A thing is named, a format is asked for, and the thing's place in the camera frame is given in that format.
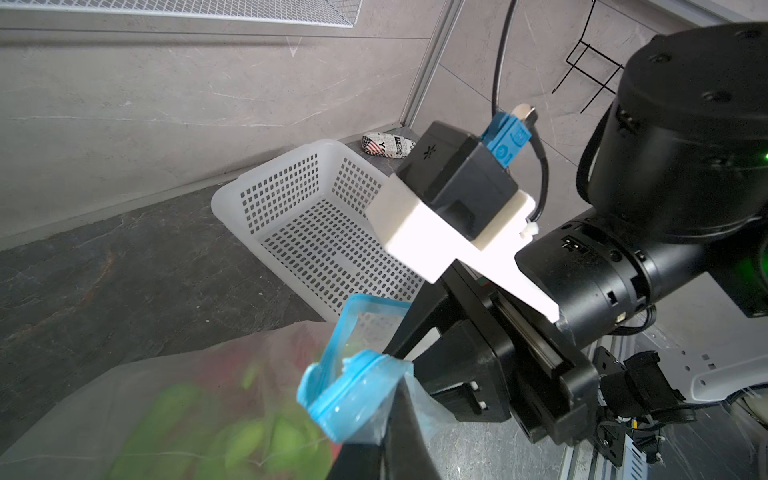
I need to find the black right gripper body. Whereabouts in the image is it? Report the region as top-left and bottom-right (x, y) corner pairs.
(385, 262), (599, 446)

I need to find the pink dragon fruit in bag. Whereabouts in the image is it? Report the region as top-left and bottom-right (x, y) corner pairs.
(104, 350), (338, 479)

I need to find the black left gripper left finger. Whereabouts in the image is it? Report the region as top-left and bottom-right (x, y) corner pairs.
(326, 443), (383, 480)

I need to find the white red toy car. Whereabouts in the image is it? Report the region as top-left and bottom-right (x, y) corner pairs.
(361, 132), (416, 159)

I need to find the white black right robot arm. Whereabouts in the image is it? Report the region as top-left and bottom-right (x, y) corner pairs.
(386, 22), (767, 470)

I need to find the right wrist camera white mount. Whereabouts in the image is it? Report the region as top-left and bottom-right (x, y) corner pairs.
(364, 103), (562, 322)

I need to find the black wire hook rack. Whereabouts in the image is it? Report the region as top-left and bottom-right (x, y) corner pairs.
(551, 1), (624, 113)

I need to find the white wire mesh wall shelf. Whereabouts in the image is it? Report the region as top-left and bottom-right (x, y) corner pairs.
(1, 0), (362, 28)

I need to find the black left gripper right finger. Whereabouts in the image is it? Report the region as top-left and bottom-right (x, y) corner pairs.
(381, 380), (440, 480)

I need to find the white perforated plastic basket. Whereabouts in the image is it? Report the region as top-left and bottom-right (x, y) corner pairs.
(211, 139), (423, 322)

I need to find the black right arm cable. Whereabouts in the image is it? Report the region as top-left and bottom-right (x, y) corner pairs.
(490, 0), (550, 223)

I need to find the clear zip-top bag blue seal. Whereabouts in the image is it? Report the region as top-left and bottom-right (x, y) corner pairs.
(1, 294), (454, 479)

